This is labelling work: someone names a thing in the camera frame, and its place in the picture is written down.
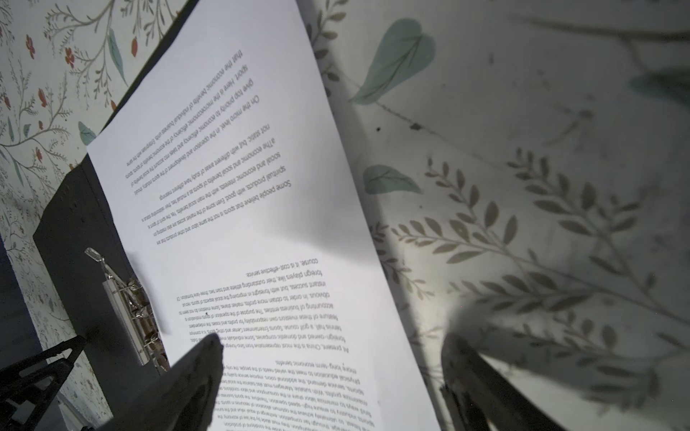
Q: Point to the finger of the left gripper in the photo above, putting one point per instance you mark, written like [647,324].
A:
[29,386]

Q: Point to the metal folder clip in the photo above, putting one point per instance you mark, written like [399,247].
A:
[131,305]

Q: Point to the orange folder black inside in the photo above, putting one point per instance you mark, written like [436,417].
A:
[93,51]

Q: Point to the floral table mat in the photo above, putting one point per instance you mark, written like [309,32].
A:
[527,163]

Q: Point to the printed paper sheet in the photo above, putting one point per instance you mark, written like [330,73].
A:
[233,198]

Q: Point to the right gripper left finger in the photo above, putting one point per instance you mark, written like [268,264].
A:
[181,399]

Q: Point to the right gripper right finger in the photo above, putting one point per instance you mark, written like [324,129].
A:
[479,398]

